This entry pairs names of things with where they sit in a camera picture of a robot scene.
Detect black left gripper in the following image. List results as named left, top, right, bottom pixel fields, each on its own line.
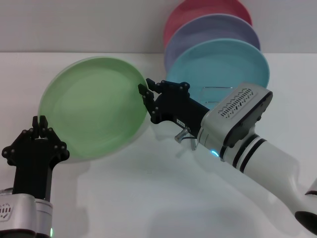
left=2, top=116, right=69, bottom=201

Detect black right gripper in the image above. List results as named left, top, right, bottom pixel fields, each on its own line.
left=138, top=78, right=210, bottom=138

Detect green plate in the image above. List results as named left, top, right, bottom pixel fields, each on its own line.
left=38, top=56, right=148, bottom=164

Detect light blue plate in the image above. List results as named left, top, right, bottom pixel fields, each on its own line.
left=165, top=38, right=270, bottom=110

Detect purple plate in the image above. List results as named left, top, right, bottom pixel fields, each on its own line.
left=163, top=14, right=261, bottom=72

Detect red plate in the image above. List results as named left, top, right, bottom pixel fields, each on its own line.
left=162, top=0, right=253, bottom=49

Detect right wrist connector with cable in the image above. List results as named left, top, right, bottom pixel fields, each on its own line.
left=174, top=127, right=198, bottom=144

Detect metal wire plate rack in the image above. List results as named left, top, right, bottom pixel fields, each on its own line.
left=190, top=85, right=234, bottom=151

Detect right wrist camera housing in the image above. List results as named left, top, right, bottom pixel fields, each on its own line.
left=200, top=82, right=273, bottom=149

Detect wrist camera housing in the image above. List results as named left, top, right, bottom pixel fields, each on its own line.
left=200, top=82, right=273, bottom=149
left=0, top=189, right=38, bottom=236

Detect left wrist camera housing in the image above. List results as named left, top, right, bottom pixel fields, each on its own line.
left=0, top=189, right=38, bottom=236

